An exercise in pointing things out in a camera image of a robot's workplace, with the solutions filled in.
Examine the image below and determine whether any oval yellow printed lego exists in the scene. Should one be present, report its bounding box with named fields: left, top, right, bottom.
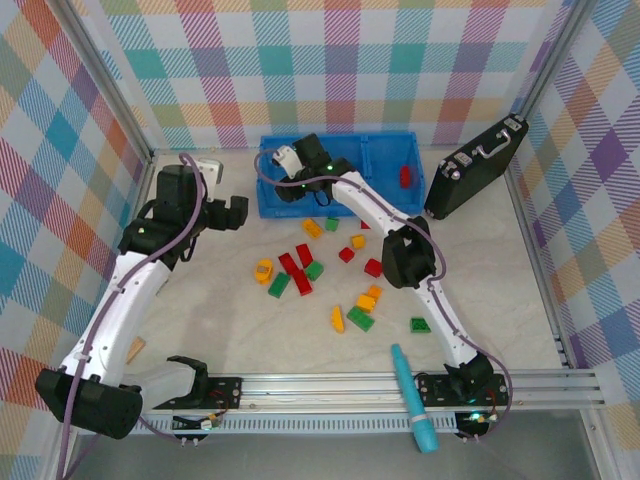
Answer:
left=253, top=258, right=276, bottom=285

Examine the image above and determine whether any long green lego brick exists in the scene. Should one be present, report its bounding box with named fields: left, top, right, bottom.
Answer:
left=346, top=306, right=375, bottom=333
left=267, top=272, right=291, bottom=298

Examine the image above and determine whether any blue three-compartment plastic bin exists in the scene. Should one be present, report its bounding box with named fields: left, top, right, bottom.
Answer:
left=257, top=130, right=426, bottom=220

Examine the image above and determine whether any small wooden block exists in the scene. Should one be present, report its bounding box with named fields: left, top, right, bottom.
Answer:
left=125, top=337, right=148, bottom=366

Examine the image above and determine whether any teal pen-shaped tool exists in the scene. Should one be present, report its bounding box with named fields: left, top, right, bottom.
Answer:
left=390, top=342, right=440, bottom=454

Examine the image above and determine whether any aluminium floor rail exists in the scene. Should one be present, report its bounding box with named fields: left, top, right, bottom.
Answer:
left=502, top=169, right=576, bottom=371
left=149, top=143, right=261, bottom=154
left=133, top=152, right=157, bottom=211

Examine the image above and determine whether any aluminium frame post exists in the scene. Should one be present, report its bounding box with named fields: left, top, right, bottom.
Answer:
left=57, top=0, right=156, bottom=161
left=512, top=0, right=604, bottom=121

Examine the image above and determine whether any black briefcase with metal handle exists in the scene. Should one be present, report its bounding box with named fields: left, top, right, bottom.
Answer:
left=423, top=113, right=530, bottom=221

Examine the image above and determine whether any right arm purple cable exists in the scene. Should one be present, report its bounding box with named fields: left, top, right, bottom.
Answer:
left=253, top=147, right=515, bottom=444

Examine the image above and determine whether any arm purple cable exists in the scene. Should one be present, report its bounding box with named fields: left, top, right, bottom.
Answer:
left=253, top=147, right=515, bottom=444
left=55, top=152, right=207, bottom=480

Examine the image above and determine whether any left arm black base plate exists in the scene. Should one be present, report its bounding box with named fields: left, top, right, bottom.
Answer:
left=202, top=375, right=244, bottom=412

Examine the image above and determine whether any aluminium mounting rail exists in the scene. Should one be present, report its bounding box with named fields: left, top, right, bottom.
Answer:
left=142, top=368, right=606, bottom=412

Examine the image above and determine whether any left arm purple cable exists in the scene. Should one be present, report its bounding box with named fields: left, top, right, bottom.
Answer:
left=55, top=152, right=207, bottom=480

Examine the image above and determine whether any slotted grey cable duct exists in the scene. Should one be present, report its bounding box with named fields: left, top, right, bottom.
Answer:
left=144, top=412, right=461, bottom=434

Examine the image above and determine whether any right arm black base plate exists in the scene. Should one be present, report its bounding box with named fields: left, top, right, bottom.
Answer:
left=417, top=372, right=511, bottom=407

